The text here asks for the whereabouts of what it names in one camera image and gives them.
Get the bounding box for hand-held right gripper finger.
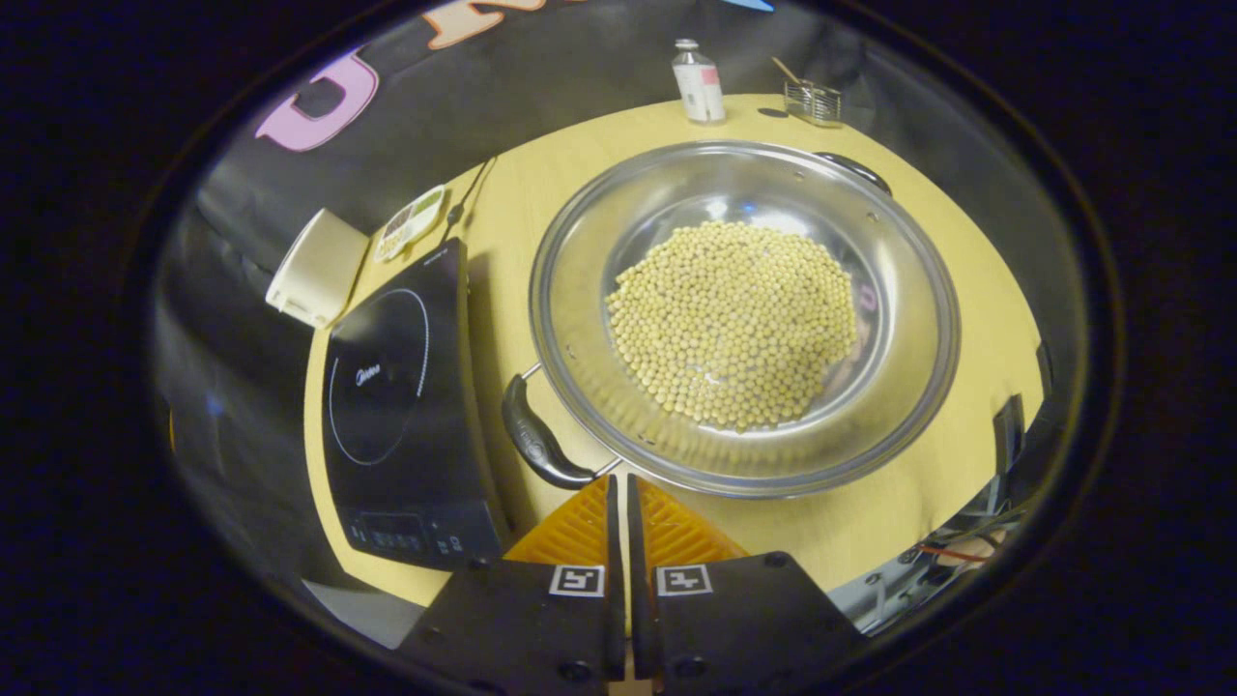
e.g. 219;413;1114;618
628;474;866;696
396;474;627;696

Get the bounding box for black induction cooktop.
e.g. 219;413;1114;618
321;237;514;572

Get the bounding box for steel pot with black handles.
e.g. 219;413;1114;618
501;140;964;500

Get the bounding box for pile of yellow soybeans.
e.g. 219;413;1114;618
605;220;860;434

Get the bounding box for dark equipment stand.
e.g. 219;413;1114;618
992;338;1056;477

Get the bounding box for white divided dish of beans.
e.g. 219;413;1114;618
373;184;449;265

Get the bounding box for white toaster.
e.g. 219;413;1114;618
266;208;372;330

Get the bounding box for small white bottle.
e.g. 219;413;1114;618
672;39;728;126

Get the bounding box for clear glass cup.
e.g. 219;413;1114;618
783;79;845;130

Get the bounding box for wooden stick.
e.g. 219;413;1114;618
770;55;815;98

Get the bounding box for grey metal frame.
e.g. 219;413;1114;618
829;481;1012;635

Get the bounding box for black power cable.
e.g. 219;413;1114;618
440;155;500;245

